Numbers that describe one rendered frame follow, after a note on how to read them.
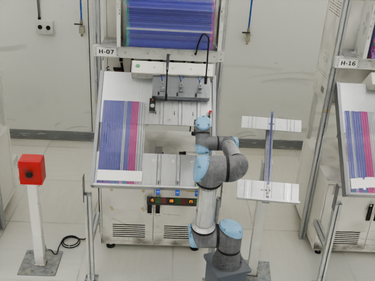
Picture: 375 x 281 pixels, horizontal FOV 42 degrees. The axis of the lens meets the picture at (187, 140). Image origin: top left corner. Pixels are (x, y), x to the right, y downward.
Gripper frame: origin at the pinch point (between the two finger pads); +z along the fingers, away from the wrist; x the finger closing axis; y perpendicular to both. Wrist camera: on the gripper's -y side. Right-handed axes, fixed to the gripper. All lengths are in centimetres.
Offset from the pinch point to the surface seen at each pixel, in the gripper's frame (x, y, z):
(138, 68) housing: 36, 40, 4
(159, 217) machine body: 21, -48, 48
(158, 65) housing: 24.7, 42.3, 4.5
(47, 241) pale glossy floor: 98, -67, 72
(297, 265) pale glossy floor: -74, -77, 58
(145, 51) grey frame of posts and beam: 33, 50, 2
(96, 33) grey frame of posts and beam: 62, 59, 1
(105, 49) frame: 56, 50, 2
